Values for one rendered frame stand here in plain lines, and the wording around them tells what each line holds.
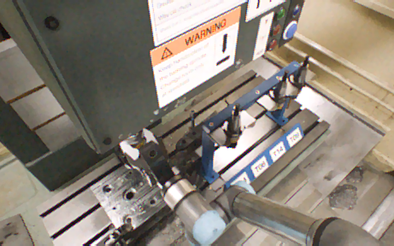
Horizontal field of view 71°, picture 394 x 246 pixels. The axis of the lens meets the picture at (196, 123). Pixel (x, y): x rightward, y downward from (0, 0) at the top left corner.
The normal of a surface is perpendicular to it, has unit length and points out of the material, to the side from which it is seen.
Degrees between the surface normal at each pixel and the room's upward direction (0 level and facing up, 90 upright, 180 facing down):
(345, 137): 24
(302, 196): 8
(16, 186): 0
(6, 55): 91
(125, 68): 90
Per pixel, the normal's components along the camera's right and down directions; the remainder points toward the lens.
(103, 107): 0.65, 0.61
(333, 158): -0.32, -0.34
